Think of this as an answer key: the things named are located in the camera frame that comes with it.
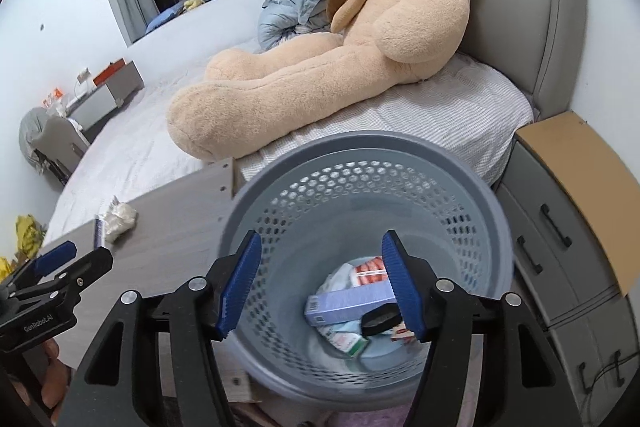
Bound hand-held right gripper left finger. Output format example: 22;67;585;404
59;231;263;427

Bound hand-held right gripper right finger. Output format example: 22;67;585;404
381;230;583;427

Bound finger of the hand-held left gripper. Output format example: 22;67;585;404
20;247;115;308
10;241;78;289

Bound red and cream snack wrapper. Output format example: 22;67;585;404
350;257;417;344

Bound black foam block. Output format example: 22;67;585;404
361;304;403;337

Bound purple cardboard box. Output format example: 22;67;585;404
305;281;398;327

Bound white and blue plastic package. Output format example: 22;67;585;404
320;262;416;360

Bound green and white box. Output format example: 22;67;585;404
327;331;371;358

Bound grey perforated plastic basket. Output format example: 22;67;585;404
220;131;516;413

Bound person's left hand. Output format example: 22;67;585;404
10;339;76;413

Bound crumpled white paper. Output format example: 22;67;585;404
102;196;138;244

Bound grey chair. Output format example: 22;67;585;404
32;114;91;180

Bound grey clothes on chair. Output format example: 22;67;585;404
19;107;56;158

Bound grey upholstered bed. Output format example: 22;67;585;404
42;0;588;248

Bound grey nightstand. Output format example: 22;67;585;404
495;137;640;408

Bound white and grey desk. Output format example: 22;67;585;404
65;59;146;132

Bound orange box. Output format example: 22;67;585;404
92;63;126;85

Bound large beige teddy bear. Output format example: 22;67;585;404
166;0;475;160

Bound blue cushion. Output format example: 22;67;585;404
145;4;186;32

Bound folded blue-grey duvet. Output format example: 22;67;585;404
257;0;333;52

